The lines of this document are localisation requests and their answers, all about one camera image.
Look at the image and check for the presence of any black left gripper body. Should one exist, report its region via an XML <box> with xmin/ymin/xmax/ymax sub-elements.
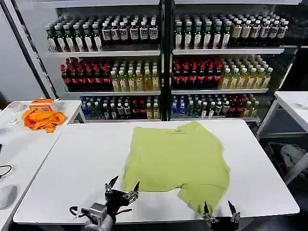
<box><xmin>104</xmin><ymin>189</ymin><xmax>132</xmax><ymax>218</ymax></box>

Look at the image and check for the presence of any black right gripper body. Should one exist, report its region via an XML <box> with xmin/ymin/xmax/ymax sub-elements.
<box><xmin>208</xmin><ymin>217</ymin><xmax>239</xmax><ymax>231</ymax></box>

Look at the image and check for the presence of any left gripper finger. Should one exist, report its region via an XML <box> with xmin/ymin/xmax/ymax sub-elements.
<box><xmin>122</xmin><ymin>181</ymin><xmax>141</xmax><ymax>201</ymax></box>
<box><xmin>104</xmin><ymin>175</ymin><xmax>119</xmax><ymax>194</ymax></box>

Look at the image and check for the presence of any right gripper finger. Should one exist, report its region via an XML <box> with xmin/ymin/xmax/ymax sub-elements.
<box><xmin>227</xmin><ymin>200</ymin><xmax>242</xmax><ymax>224</ymax></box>
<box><xmin>201</xmin><ymin>201</ymin><xmax>219</xmax><ymax>226</ymax></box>

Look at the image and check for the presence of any green shirt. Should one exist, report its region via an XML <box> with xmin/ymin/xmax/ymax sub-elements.
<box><xmin>121</xmin><ymin>120</ymin><xmax>231</xmax><ymax>215</ymax></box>

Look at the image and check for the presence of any black basket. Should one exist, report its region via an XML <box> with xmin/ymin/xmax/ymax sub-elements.
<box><xmin>266</xmin><ymin>141</ymin><xmax>308</xmax><ymax>188</ymax></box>

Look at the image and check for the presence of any white side table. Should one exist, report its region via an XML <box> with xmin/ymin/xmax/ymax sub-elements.
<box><xmin>0</xmin><ymin>100</ymin><xmax>86</xmax><ymax>132</ymax></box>

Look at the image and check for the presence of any grey cloth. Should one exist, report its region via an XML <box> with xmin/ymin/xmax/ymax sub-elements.
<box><xmin>280</xmin><ymin>144</ymin><xmax>308</xmax><ymax>179</ymax></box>

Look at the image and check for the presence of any orange cloth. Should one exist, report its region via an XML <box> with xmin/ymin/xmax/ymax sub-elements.
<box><xmin>21</xmin><ymin>109</ymin><xmax>66</xmax><ymax>133</ymax></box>

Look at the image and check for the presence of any orange and white box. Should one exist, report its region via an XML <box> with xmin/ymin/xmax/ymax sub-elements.
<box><xmin>28</xmin><ymin>99</ymin><xmax>56</xmax><ymax>112</ymax></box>

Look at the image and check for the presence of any grey computer mouse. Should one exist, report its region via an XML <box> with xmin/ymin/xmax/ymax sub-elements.
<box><xmin>0</xmin><ymin>184</ymin><xmax>18</xmax><ymax>210</ymax></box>

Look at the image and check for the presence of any white table with legs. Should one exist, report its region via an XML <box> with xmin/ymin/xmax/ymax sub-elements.
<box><xmin>256</xmin><ymin>90</ymin><xmax>308</xmax><ymax>140</ymax></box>

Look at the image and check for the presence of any shelf rack with bottles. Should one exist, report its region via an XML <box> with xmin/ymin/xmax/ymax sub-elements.
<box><xmin>44</xmin><ymin>0</ymin><xmax>164</xmax><ymax>122</ymax></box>
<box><xmin>168</xmin><ymin>0</ymin><xmax>308</xmax><ymax>122</ymax></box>

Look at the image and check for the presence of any white tape roll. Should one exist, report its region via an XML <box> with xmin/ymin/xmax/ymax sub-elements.
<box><xmin>8</xmin><ymin>102</ymin><xmax>25</xmax><ymax>113</ymax></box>

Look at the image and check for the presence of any black slanted pole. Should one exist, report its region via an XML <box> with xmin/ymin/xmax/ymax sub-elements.
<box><xmin>0</xmin><ymin>0</ymin><xmax>60</xmax><ymax>100</ymax></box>

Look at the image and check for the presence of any black cable on desk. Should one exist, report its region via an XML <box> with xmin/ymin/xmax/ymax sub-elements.
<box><xmin>0</xmin><ymin>164</ymin><xmax>13</xmax><ymax>179</ymax></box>

